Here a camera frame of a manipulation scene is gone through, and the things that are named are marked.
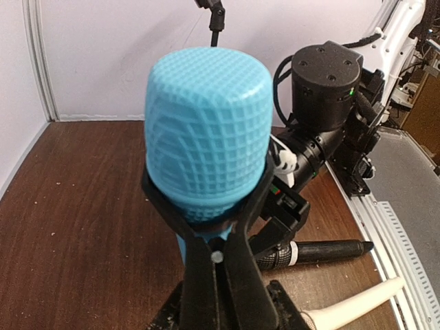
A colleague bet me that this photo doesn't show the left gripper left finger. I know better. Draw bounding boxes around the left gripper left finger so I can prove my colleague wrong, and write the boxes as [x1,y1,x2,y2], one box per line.
[147,281,183,330]

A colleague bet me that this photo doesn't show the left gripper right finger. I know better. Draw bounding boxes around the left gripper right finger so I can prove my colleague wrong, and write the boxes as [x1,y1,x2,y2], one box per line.
[267,280,311,330]

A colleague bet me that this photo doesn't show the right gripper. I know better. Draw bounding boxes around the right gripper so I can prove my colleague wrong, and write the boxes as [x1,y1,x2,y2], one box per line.
[249,181,309,254]

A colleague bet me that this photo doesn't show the black microphone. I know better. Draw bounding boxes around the black microphone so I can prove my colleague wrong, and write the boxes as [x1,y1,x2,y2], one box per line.
[256,240,374,270]

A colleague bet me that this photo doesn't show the black microphone stand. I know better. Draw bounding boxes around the black microphone stand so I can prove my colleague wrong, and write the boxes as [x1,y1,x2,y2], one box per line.
[142,159,278,329]
[195,0,226,47]

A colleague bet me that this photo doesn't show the blue toy microphone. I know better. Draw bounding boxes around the blue toy microphone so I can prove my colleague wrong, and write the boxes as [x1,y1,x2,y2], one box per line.
[143,47,274,265]

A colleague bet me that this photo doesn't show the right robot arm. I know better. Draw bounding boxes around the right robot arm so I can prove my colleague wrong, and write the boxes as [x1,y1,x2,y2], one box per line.
[250,1,427,259]

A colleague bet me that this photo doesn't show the pink toy microphone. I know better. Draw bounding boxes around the pink toy microphone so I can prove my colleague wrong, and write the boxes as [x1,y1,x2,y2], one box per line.
[300,277,405,330]

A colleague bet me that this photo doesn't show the left aluminium frame post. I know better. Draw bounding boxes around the left aluminium frame post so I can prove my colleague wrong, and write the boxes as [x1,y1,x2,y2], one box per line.
[21,0,60,122]

